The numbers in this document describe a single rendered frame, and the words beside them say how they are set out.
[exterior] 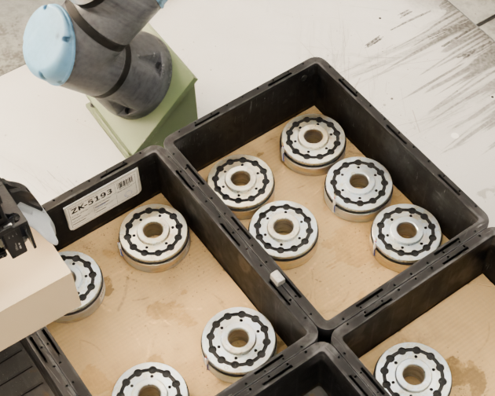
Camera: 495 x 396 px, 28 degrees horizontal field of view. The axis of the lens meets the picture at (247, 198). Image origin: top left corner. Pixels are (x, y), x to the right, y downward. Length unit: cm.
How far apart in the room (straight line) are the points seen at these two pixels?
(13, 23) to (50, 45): 152
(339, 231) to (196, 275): 22
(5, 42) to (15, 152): 123
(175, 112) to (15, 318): 64
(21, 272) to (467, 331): 63
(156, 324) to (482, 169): 66
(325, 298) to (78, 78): 51
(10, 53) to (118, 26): 147
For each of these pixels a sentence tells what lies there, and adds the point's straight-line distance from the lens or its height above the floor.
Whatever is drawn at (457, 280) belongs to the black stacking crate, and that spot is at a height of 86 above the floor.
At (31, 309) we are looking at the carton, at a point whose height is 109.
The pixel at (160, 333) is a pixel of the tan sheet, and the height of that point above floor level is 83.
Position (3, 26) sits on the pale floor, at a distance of 305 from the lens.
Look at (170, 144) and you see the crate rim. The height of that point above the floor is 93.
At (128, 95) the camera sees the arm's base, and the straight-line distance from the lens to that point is 164.
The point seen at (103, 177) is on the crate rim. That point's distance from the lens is 144.
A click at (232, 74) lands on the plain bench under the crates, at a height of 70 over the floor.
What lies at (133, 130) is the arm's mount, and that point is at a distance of 170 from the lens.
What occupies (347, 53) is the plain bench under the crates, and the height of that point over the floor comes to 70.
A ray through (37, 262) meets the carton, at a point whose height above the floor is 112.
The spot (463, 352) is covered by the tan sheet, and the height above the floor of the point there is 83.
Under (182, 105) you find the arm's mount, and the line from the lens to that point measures 168.
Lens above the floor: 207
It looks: 54 degrees down
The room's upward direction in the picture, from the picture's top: 2 degrees counter-clockwise
